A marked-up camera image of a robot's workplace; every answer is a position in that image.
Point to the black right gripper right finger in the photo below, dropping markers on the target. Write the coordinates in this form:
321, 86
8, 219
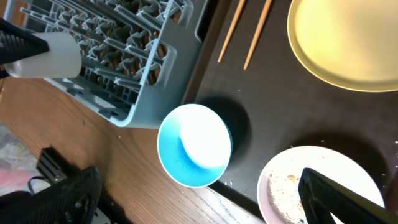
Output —
323, 199

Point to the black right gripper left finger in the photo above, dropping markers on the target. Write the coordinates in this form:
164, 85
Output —
72, 200

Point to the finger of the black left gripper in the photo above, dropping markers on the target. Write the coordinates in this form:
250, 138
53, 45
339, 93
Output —
18, 44

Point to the white pink bowl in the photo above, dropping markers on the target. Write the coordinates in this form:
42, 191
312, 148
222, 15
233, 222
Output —
278, 185

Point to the white cup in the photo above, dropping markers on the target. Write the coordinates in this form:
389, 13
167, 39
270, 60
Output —
63, 60

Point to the grey plastic dish rack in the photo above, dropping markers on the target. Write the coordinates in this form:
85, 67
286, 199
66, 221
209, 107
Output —
137, 55

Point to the light blue bowl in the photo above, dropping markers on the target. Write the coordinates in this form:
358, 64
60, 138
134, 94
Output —
194, 145

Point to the dark brown serving tray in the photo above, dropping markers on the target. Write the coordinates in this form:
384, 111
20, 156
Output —
276, 104

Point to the yellow plate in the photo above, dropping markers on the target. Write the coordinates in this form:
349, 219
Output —
350, 44

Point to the right wooden chopstick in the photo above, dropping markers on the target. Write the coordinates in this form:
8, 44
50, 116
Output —
257, 33

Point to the wooden chopstick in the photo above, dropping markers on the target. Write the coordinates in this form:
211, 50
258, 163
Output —
257, 33
231, 29

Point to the left wooden chopstick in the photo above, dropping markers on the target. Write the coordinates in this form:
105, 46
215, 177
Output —
231, 29

